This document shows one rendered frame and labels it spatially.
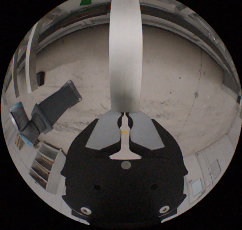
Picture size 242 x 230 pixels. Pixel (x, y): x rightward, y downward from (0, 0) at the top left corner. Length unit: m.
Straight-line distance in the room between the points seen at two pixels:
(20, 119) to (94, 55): 0.92
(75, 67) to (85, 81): 0.24
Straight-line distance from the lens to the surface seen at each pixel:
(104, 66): 0.96
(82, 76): 1.06
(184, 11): 0.39
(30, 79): 0.26
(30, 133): 0.73
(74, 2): 0.34
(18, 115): 0.69
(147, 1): 0.38
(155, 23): 0.96
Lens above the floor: 0.94
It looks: 61 degrees down
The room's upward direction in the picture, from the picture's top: 178 degrees counter-clockwise
